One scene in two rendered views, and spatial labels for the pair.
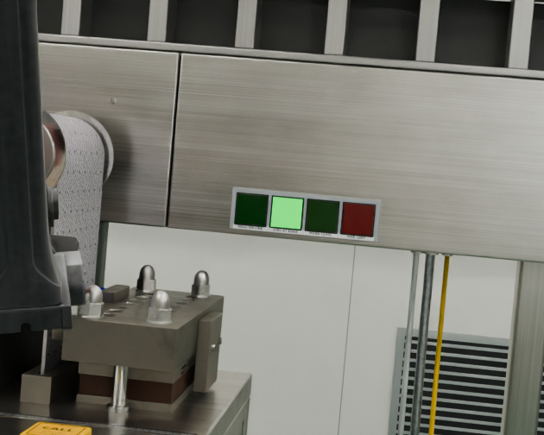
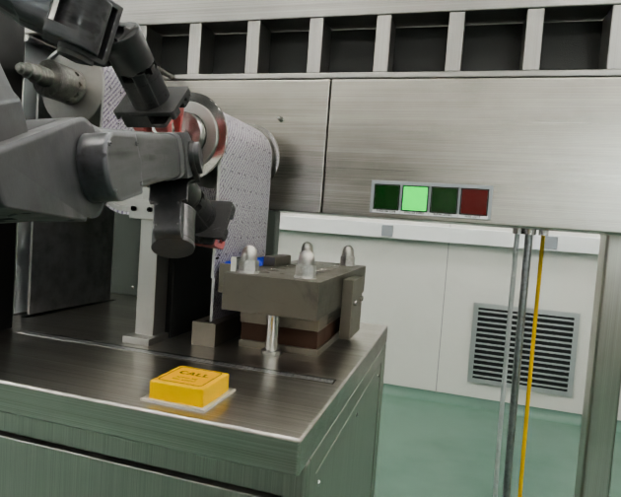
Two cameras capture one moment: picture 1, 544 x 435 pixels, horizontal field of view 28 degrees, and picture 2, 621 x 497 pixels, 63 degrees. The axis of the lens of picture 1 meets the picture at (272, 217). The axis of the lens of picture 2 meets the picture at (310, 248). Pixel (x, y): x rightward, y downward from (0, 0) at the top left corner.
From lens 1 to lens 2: 0.73 m
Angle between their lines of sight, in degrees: 10
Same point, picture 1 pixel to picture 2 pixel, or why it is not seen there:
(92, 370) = (251, 319)
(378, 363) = (462, 323)
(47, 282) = not seen: outside the picture
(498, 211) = (598, 190)
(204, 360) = (347, 313)
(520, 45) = (617, 48)
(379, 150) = (492, 145)
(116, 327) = (266, 281)
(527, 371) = (612, 328)
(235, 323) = (377, 299)
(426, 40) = (531, 51)
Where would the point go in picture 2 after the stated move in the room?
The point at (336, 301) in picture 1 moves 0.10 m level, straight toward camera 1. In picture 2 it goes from (436, 287) to (437, 288)
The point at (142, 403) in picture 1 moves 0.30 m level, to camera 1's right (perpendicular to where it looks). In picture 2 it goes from (293, 348) to (481, 370)
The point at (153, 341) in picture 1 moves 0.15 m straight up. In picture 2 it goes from (298, 293) to (305, 195)
